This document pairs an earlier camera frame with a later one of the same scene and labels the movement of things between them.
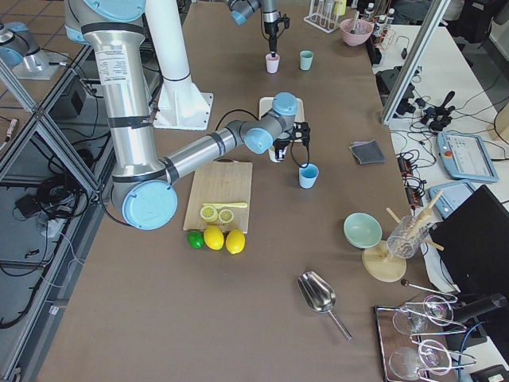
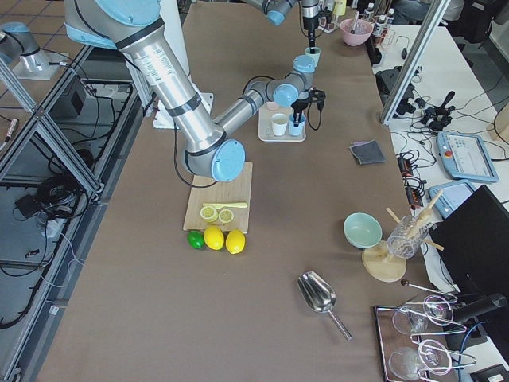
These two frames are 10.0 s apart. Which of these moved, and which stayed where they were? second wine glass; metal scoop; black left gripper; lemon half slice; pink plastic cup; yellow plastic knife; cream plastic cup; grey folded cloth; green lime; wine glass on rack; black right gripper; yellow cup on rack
Moved: black right gripper; cream plastic cup; black left gripper; pink plastic cup
Stayed: lemon half slice; green lime; yellow cup on rack; metal scoop; grey folded cloth; yellow plastic knife; second wine glass; wine glass on rack
